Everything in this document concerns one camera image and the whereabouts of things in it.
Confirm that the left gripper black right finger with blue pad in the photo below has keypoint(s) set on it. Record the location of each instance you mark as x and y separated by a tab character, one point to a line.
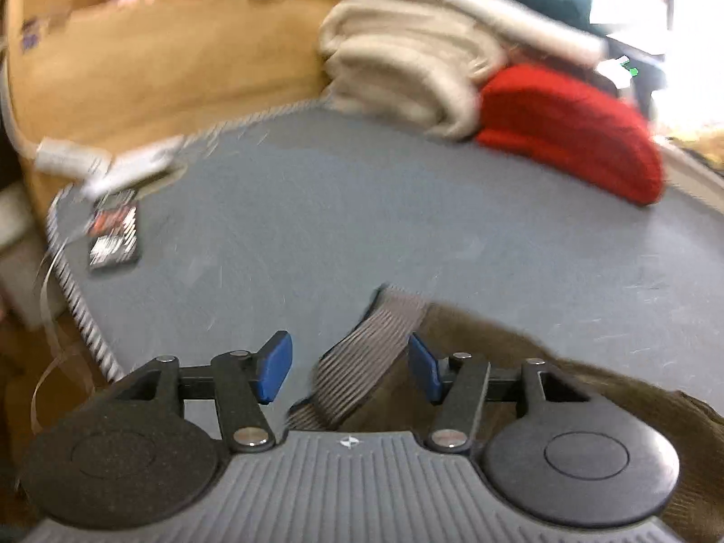
547	444

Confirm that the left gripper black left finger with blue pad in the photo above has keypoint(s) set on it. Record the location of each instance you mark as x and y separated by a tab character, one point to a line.
154	442

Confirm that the brown corduroy pants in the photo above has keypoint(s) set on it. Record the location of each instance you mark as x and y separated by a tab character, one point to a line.
695	511

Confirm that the black red packet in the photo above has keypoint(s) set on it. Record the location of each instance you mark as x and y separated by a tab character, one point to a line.
113	232

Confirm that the red folded blanket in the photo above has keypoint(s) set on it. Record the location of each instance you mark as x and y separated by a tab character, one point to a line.
567	124

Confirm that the wooden headboard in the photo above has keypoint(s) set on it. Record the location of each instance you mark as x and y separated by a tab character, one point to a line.
118	76

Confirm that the white folded blanket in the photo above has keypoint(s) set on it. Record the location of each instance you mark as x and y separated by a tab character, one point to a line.
523	25

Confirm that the beige folded blanket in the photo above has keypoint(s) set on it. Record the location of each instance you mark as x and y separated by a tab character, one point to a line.
417	63

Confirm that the white charger with cable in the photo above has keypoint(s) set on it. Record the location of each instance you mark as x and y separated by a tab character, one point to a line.
99	172

